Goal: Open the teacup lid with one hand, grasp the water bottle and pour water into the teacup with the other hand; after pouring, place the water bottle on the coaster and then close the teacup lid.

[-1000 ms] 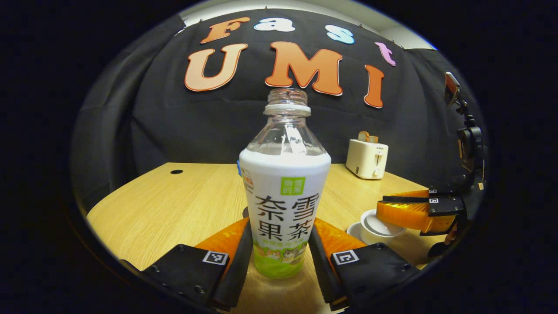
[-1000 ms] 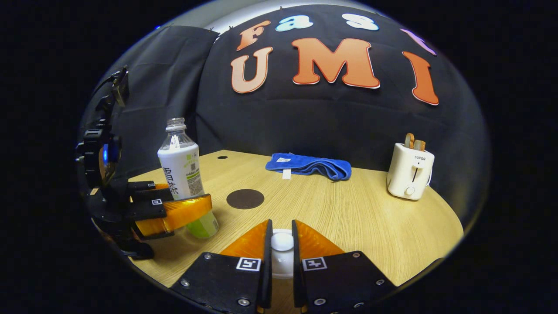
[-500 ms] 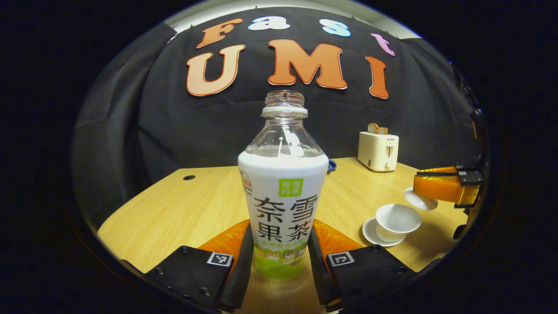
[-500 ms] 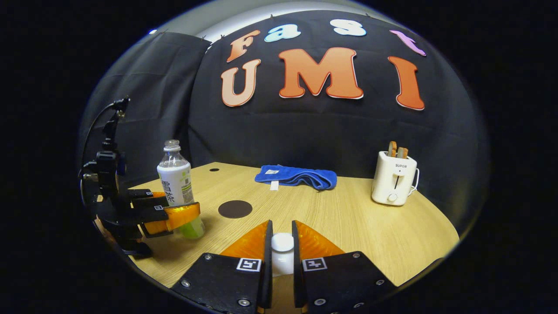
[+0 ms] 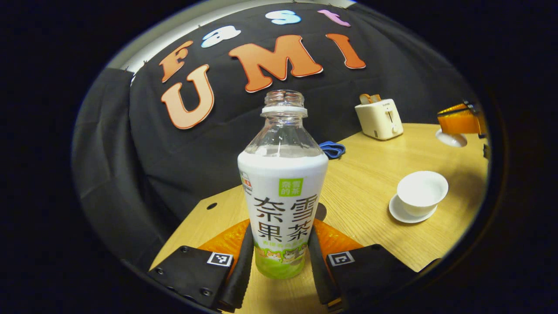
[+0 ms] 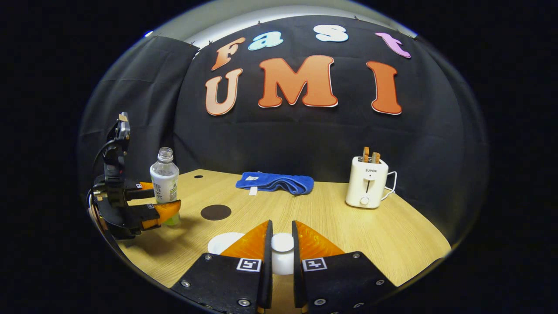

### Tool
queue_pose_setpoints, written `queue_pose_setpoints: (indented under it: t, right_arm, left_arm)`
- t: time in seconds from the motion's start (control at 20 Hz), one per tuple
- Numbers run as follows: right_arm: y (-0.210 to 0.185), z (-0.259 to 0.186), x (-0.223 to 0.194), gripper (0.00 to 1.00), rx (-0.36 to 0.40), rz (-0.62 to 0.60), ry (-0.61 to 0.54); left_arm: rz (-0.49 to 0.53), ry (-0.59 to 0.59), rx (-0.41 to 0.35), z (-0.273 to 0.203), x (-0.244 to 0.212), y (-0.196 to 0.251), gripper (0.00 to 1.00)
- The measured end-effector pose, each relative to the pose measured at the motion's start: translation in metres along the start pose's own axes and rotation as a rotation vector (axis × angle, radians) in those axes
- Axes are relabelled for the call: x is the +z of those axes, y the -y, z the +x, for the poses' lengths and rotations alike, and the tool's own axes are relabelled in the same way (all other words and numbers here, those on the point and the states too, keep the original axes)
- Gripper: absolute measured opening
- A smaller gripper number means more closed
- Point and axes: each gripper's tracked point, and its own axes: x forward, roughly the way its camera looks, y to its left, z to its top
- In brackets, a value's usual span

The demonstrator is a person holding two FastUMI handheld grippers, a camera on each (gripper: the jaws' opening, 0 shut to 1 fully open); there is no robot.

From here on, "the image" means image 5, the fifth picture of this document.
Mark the brown bread slice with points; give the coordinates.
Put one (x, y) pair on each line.
(376, 97)
(365, 99)

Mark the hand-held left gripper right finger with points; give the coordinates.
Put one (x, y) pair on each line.
(318, 274)

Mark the white saucer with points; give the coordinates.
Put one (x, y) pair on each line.
(399, 213)

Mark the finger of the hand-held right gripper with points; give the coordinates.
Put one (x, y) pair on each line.
(462, 120)

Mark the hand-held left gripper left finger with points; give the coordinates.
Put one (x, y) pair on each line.
(244, 270)

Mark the cream toaster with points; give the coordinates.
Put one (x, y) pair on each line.
(378, 120)

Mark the blue towel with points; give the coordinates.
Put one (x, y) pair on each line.
(333, 149)

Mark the white teacup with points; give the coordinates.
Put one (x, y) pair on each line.
(422, 189)

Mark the white green label water bottle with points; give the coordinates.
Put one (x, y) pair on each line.
(283, 205)

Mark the dark round coaster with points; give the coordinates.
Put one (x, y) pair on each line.
(321, 211)

